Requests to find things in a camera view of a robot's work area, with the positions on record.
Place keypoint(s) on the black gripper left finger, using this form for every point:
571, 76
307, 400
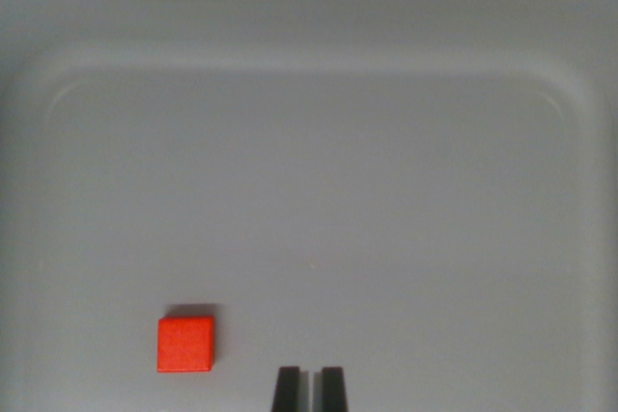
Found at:
287, 390

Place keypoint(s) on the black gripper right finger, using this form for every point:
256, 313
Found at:
334, 390

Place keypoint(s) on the red block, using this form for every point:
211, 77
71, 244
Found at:
185, 344

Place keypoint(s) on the grey plastic bin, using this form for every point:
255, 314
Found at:
309, 166

